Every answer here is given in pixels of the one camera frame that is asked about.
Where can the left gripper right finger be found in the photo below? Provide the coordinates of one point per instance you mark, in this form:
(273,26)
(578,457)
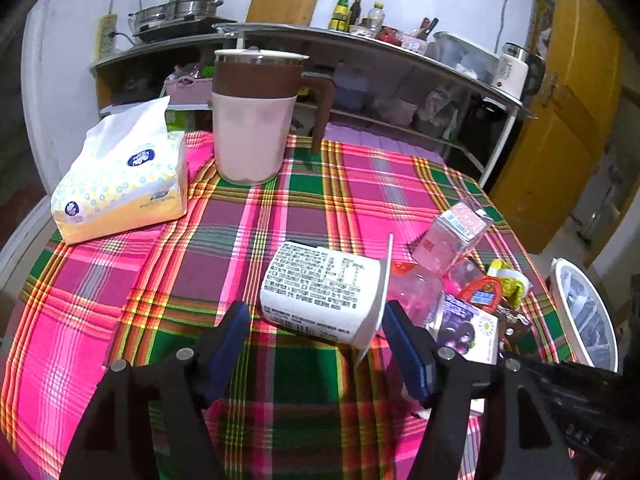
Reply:
(415,352)

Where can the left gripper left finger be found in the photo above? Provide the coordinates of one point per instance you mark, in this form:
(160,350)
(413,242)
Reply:
(219,349)

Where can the purple blueberry milk carton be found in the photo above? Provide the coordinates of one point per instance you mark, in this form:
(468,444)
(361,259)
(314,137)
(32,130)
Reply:
(468,330)

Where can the yellow red snack wrapper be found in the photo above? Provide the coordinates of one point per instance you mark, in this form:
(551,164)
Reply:
(515,285)

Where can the brown coffee sachet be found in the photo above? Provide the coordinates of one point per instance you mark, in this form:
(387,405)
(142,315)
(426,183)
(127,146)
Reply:
(513,326)

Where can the white trash bin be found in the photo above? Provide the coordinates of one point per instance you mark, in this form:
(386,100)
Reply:
(583,316)

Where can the metal kitchen shelf rack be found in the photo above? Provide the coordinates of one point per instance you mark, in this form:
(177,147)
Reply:
(390,71)

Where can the clear pink plastic cup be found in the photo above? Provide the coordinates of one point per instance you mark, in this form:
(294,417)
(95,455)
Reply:
(418,291)

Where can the plaid tablecloth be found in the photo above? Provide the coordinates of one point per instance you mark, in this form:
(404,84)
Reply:
(296,408)

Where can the red round jelly lid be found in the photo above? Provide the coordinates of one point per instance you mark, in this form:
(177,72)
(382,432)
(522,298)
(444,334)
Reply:
(484,293)

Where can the strawberry milk carton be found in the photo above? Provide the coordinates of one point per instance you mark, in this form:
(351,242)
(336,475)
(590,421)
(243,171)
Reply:
(453,234)

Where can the tissue pack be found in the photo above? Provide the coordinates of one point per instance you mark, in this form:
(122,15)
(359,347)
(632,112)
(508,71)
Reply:
(130,173)

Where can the pink lidded storage box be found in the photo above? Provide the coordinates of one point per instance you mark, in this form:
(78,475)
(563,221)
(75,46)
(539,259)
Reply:
(354,136)

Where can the pink brown thermos jug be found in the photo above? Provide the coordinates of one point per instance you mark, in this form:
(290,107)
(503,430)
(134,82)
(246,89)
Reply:
(254,93)

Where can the yellow wooden door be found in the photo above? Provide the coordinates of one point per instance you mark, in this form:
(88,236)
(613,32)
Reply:
(558,150)

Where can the white electric kettle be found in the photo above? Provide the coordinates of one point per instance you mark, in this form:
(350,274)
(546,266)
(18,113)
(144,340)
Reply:
(519,73)

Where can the grey plastic basin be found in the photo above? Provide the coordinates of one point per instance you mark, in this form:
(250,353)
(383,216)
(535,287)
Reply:
(465,56)

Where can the white power strip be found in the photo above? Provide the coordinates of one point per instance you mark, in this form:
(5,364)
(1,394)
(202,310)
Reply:
(105,36)

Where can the steel cooking pot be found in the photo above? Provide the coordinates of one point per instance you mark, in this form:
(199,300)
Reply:
(171,11)

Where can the clear plastic bottle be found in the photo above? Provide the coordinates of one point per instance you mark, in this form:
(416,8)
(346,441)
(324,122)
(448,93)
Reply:
(376,17)

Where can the green glass bottle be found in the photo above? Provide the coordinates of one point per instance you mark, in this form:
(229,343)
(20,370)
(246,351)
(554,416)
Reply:
(340,16)

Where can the dark sauce bottle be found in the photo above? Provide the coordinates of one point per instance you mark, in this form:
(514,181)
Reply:
(354,13)

